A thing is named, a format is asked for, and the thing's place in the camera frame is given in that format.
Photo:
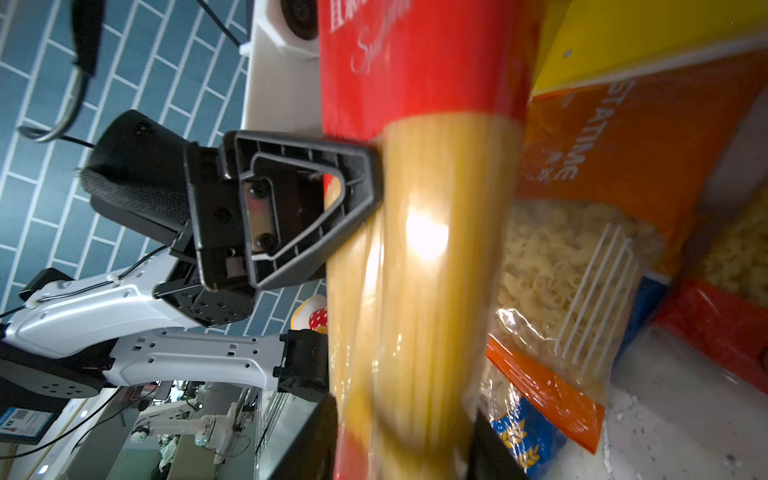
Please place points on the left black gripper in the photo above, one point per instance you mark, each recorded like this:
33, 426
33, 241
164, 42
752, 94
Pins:
301, 199

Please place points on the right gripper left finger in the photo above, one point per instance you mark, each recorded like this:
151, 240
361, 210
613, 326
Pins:
312, 456

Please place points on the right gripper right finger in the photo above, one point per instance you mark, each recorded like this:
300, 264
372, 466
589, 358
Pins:
489, 458

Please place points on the orange macaroni bag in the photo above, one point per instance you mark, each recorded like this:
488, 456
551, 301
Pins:
609, 183

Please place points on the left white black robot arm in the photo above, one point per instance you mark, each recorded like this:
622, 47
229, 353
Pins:
73, 338

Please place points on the yellow pink blue shelf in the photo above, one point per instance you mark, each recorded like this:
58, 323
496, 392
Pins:
589, 42

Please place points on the blue macaroni bag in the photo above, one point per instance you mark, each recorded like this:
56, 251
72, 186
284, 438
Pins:
531, 439

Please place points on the yellow plush toy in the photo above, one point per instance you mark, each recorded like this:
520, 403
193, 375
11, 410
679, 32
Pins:
312, 315

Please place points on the red fusilli bag left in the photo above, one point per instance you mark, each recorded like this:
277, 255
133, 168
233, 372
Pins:
721, 308

